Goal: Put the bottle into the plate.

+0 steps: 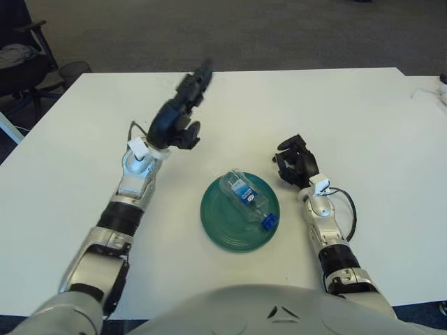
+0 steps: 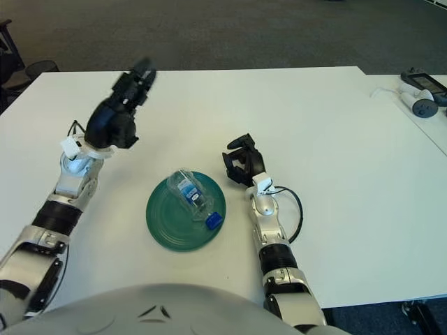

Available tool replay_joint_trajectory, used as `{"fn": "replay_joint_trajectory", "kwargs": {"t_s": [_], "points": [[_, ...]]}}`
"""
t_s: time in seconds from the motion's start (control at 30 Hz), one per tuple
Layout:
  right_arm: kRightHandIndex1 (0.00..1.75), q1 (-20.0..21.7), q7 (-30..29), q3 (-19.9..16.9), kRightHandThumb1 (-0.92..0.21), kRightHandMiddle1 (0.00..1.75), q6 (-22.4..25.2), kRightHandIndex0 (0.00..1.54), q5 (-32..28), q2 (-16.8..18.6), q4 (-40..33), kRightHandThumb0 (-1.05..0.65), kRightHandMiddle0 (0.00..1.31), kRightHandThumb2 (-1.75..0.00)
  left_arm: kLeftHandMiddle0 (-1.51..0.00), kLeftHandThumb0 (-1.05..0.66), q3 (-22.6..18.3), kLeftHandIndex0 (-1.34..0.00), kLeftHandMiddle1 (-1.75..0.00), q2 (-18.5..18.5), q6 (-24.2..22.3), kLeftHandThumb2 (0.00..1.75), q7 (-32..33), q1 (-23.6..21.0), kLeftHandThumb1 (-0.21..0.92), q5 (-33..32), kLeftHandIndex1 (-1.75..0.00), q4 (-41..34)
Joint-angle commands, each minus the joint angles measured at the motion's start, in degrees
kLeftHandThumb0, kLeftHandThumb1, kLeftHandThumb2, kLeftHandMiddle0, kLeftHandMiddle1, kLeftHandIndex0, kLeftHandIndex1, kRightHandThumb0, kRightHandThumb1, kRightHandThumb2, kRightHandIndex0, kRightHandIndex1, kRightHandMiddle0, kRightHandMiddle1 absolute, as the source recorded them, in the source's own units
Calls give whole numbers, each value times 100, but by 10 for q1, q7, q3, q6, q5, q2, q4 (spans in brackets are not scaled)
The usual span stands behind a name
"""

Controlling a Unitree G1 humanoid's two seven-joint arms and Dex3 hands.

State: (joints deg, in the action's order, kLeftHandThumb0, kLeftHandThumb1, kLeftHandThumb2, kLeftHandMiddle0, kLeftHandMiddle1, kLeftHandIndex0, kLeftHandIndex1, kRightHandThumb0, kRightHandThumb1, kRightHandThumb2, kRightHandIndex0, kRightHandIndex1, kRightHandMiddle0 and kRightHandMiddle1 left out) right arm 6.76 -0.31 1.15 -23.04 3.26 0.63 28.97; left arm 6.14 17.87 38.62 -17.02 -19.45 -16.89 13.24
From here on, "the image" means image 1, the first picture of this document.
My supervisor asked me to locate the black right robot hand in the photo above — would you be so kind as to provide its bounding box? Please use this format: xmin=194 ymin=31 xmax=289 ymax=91
xmin=272 ymin=133 xmax=319 ymax=189

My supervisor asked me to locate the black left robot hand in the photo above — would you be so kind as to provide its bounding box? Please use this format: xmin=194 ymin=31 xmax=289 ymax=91
xmin=146 ymin=58 xmax=214 ymax=151

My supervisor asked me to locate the clear bottle with blue cap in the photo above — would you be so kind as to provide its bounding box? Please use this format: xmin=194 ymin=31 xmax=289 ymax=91
xmin=219 ymin=170 xmax=279 ymax=232

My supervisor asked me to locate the green round plate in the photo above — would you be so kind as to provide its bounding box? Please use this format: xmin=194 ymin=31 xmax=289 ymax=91
xmin=200 ymin=170 xmax=281 ymax=253

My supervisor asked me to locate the grey robot torso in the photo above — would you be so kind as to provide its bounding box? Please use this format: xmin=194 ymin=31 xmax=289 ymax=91
xmin=124 ymin=284 xmax=447 ymax=335

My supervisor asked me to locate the black office chair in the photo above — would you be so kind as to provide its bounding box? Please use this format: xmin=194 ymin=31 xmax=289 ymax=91
xmin=0 ymin=0 xmax=68 ymax=120

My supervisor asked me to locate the white table leg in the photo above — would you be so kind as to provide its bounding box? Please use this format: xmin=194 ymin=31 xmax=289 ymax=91
xmin=0 ymin=111 xmax=25 ymax=145

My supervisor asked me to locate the grey cloth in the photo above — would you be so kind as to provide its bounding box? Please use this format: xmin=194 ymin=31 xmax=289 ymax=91
xmin=0 ymin=44 xmax=38 ymax=64

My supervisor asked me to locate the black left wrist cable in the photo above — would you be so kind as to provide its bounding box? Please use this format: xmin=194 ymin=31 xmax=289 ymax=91
xmin=128 ymin=121 xmax=149 ymax=141

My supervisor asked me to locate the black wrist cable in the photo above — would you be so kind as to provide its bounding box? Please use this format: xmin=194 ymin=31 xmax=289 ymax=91
xmin=328 ymin=187 xmax=358 ymax=242
xmin=128 ymin=121 xmax=149 ymax=141

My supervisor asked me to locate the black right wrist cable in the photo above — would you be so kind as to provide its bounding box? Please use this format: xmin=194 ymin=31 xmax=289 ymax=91
xmin=328 ymin=187 xmax=358 ymax=242

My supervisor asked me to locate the black wire mesh wastebasket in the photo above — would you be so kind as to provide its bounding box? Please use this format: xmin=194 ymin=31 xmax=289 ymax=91
xmin=58 ymin=61 xmax=93 ymax=88

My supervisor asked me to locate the thin white cable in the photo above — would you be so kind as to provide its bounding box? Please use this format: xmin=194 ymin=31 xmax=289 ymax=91
xmin=411 ymin=88 xmax=443 ymax=101

